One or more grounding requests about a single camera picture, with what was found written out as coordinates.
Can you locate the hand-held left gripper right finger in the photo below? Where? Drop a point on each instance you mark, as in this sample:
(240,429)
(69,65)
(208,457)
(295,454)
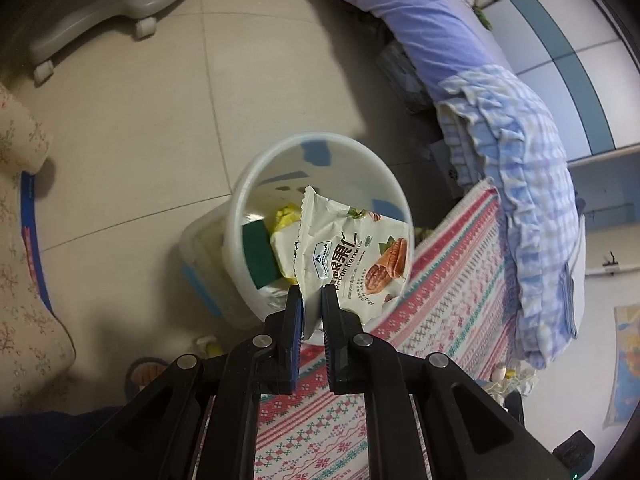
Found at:
(332,340)

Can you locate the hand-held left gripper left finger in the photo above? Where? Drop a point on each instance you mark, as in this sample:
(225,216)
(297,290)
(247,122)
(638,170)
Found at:
(299,325)

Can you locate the white nut snack packet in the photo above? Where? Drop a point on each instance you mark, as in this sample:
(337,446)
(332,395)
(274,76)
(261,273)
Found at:
(350,260)

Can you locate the white plastic bucket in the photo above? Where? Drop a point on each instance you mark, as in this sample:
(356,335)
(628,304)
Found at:
(350,170)

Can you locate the cream plastic packet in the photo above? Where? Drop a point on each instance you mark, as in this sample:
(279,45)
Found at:
(284,255)

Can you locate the green sponge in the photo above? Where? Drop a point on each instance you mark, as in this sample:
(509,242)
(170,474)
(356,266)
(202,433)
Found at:
(260,255)

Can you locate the small yellow white toy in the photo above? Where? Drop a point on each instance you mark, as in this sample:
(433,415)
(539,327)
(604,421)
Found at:
(207,346)

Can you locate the small white figurines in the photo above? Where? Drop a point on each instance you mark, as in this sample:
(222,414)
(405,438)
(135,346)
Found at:
(505,380)

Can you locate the yellow wrapper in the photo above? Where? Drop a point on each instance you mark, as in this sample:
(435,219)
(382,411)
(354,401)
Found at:
(286,217)

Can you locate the patterned woven rug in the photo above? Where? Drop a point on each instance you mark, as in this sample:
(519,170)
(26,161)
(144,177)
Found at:
(450,285)

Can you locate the blue plaid blanket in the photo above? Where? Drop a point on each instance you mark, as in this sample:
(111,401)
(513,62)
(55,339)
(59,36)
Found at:
(525,160)

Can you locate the dark box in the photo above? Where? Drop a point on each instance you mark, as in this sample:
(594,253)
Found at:
(400,75)

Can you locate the floral beige mat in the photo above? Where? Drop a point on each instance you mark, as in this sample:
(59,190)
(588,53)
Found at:
(20,310)

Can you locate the blue printed strip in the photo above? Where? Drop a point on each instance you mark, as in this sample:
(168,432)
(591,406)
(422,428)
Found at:
(30,230)

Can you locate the person's dark blue trouser leg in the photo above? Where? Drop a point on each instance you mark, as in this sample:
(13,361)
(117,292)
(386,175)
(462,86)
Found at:
(40,445)

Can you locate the purple bedsheet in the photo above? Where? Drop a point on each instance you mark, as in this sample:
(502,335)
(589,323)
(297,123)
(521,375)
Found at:
(425,25)

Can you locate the blue and white wardrobe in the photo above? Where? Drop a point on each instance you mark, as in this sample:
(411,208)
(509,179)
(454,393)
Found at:
(550,35)

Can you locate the white wheeled chair base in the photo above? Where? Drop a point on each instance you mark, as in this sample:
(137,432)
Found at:
(100,0)

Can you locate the wall poster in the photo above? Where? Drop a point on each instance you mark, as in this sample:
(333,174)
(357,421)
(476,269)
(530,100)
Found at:
(625,360)

